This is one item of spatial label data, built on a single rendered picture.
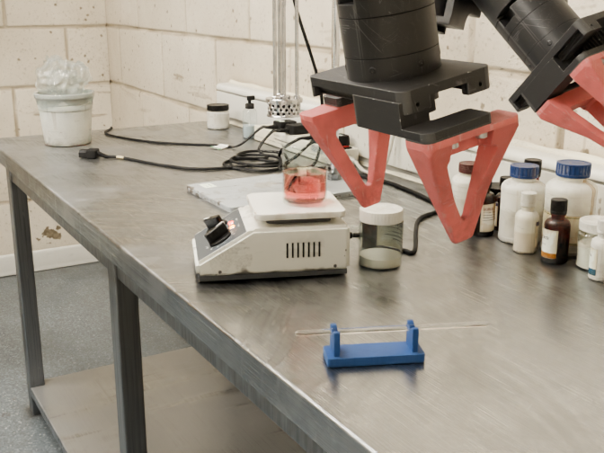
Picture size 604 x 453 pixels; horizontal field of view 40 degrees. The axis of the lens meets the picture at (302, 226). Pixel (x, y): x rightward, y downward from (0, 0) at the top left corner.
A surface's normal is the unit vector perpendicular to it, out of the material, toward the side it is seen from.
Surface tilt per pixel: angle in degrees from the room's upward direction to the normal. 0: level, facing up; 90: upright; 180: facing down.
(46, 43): 90
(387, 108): 101
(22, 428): 0
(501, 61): 90
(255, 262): 90
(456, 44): 90
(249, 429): 0
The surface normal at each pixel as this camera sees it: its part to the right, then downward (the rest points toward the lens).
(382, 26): -0.21, 0.39
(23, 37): 0.50, 0.24
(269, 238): 0.17, 0.27
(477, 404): 0.00, -0.96
